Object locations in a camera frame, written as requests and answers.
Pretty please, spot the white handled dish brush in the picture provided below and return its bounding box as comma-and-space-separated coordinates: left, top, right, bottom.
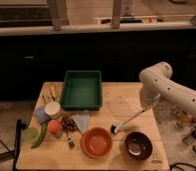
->
110, 108, 145, 134

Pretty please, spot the red bowl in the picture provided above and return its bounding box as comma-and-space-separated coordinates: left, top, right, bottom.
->
81, 127, 113, 159

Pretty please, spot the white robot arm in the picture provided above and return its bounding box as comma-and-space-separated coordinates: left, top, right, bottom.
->
139, 62, 196, 118

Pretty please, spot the dark brown bowl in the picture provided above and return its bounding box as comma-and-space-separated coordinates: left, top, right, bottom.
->
125, 132, 153, 160

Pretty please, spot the green plastic tray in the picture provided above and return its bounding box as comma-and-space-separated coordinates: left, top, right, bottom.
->
60, 70, 102, 111

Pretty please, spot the grey triangular cloth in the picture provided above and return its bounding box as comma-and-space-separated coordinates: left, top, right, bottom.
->
72, 111, 90, 133

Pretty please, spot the yellow banana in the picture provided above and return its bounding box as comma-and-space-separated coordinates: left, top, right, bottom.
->
50, 85, 57, 101

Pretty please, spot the bunch of dark grapes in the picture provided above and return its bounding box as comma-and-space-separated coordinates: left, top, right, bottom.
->
61, 116, 77, 132

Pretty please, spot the white round lid jar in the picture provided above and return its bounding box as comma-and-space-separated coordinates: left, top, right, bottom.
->
44, 101, 61, 119

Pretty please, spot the orange fruit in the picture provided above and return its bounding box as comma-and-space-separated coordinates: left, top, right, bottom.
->
47, 120, 62, 134

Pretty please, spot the light green cup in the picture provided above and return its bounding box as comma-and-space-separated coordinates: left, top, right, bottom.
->
22, 127, 39, 144

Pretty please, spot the black chair frame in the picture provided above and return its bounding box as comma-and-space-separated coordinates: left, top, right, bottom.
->
0, 119, 26, 171

